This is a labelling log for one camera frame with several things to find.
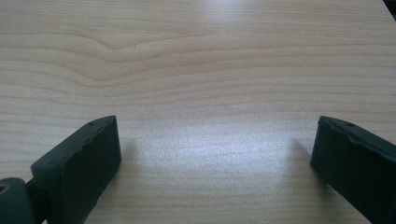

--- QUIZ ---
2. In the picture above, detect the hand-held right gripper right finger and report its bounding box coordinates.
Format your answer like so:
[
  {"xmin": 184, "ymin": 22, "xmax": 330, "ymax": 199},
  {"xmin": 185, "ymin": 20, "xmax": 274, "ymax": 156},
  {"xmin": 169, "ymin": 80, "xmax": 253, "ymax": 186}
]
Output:
[{"xmin": 310, "ymin": 115, "xmax": 396, "ymax": 224}]

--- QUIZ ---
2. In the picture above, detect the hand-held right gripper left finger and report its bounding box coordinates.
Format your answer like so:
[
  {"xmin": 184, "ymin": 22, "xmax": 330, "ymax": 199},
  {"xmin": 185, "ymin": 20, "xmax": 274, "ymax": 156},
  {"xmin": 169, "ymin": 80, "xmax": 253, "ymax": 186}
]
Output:
[{"xmin": 30, "ymin": 115, "xmax": 122, "ymax": 224}]

